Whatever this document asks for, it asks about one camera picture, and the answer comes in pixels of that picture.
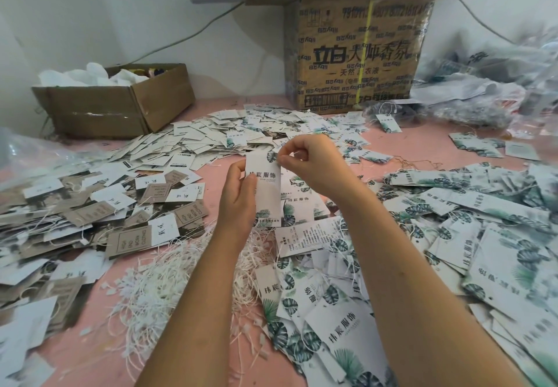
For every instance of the small open cardboard box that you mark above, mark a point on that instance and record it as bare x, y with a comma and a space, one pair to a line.
109, 102

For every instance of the person's left forearm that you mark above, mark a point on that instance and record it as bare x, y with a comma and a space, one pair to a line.
183, 321

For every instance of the large printed cardboard box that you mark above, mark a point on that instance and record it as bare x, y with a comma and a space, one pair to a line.
362, 51

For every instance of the person's left hand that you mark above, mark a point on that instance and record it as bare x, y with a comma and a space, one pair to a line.
237, 204

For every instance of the heap of small tags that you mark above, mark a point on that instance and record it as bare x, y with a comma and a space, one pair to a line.
244, 129

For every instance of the person's right forearm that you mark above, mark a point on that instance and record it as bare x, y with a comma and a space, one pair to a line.
418, 304

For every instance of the heap of clear plastic bags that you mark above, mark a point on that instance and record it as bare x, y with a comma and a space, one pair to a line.
488, 86

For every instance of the pile of green leaf tags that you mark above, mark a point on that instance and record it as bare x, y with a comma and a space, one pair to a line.
436, 260

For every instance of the clear plastic bag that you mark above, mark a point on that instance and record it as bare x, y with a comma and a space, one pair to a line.
35, 151

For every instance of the person's right hand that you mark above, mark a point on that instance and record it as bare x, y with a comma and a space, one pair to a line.
318, 166

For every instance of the single white leaf print tag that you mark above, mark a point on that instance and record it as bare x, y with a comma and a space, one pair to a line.
264, 191

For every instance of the white crumpled material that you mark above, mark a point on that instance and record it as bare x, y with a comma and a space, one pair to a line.
83, 76

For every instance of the pile of brown white tags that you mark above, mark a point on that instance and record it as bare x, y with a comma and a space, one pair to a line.
70, 243

